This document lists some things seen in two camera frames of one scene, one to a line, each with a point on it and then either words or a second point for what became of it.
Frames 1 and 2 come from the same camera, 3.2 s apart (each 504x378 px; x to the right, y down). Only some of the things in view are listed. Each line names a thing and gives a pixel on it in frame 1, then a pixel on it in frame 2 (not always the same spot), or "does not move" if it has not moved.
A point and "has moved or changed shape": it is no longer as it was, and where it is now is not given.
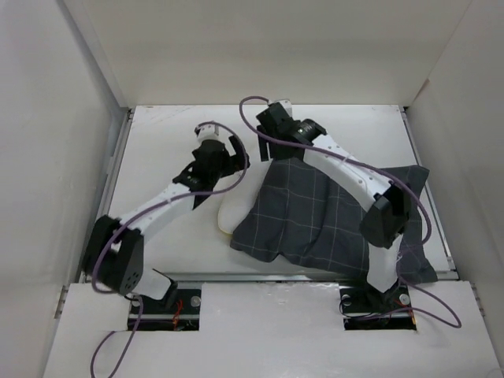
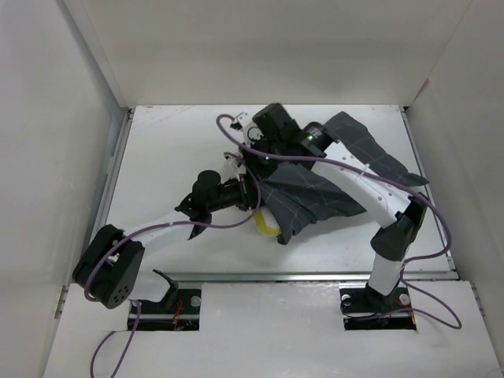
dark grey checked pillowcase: x=293 y=211 has moved or changed shape
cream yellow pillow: x=239 y=201 has moved or changed shape
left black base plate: x=157 y=316 does not move
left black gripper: x=237 y=163 → x=247 y=192
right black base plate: x=359 y=302 does not move
